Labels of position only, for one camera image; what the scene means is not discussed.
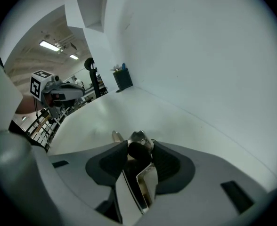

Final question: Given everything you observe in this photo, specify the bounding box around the dark square pen holder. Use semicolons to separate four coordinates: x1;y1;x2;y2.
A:
112;67;134;91

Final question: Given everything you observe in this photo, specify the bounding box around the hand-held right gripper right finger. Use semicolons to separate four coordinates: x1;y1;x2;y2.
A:
138;141;277;226

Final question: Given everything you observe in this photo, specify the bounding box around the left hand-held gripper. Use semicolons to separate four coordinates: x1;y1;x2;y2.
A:
30;69;86;120

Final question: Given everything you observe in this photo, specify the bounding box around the long ceiling light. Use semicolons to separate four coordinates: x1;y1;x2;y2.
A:
39;40;61;52

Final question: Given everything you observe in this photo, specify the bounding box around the person's left forearm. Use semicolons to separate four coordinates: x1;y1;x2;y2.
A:
14;94;44;115

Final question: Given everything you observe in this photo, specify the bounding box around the grey metal clip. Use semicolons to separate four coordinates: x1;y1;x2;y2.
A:
111;130;159;216

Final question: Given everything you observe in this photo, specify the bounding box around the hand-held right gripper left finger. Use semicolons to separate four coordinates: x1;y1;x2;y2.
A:
48;140;130;225

